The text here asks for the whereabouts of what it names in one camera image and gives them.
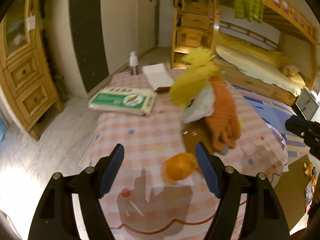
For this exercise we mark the orange peel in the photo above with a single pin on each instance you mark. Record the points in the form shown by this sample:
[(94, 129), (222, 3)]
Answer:
[(180, 167)]

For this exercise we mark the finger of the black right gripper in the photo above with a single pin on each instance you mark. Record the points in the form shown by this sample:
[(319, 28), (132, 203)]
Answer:
[(307, 130)]

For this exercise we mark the green puffer jacket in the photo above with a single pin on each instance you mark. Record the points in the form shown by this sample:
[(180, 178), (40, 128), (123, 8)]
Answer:
[(251, 10)]

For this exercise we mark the green white medicine box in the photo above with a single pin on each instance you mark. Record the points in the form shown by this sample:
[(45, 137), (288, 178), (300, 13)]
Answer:
[(135, 101)]

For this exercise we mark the plush toy on bed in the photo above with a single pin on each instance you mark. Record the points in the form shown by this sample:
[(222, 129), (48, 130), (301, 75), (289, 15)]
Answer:
[(290, 70)]

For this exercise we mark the pink checkered mattress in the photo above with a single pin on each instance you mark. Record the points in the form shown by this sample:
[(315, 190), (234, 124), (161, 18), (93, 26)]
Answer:
[(159, 192)]

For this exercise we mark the cardboard trash box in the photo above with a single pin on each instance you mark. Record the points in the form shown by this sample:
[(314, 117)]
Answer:
[(290, 190)]

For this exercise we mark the orange fuzzy cloth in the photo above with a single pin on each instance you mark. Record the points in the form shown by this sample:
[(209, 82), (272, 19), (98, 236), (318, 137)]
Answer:
[(223, 124)]

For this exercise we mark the green white plastic wrapper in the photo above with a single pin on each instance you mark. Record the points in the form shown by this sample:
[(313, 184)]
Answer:
[(202, 106)]

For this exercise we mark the colourful rainbow rug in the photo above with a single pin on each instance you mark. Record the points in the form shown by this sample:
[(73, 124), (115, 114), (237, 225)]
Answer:
[(275, 113)]

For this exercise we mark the white spray bottle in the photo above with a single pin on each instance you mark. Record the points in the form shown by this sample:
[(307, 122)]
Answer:
[(133, 62)]

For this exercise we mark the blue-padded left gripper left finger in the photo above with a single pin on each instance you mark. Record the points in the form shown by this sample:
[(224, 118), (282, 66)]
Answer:
[(109, 168)]

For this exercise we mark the yellow foam fruit net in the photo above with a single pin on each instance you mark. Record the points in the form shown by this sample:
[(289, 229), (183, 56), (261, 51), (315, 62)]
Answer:
[(200, 68)]

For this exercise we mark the wooden cabinet with drawers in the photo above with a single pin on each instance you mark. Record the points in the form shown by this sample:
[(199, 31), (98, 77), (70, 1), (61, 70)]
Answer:
[(27, 87)]

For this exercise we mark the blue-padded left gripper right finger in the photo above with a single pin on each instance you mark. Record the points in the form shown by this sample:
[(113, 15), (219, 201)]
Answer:
[(207, 169)]

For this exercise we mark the white bedside table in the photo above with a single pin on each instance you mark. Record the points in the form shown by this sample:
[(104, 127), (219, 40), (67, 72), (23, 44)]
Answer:
[(308, 105)]

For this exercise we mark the wooden bunk bed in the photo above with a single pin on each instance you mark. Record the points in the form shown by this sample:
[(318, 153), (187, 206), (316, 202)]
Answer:
[(292, 25)]

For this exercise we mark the yellow bed sheet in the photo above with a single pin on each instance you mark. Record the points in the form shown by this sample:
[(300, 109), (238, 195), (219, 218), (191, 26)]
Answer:
[(258, 63)]

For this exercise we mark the wooden drawer staircase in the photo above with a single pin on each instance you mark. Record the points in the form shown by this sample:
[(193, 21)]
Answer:
[(195, 24)]

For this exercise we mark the white wardrobe with round holes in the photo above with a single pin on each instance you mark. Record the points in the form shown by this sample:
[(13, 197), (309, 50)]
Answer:
[(105, 32)]

